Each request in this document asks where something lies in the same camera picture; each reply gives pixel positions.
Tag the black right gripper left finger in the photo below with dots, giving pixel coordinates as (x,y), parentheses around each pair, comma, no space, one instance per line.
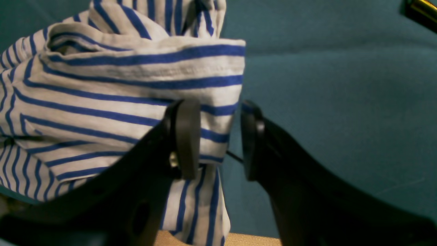
(122,206)

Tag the blue table cloth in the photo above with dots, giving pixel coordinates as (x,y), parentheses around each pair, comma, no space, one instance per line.
(353,81)

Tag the blue white striped T-shirt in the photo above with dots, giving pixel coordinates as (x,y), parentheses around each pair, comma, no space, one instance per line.
(77,95)

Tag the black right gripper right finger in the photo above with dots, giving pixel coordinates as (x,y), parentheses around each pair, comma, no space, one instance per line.
(311,205)

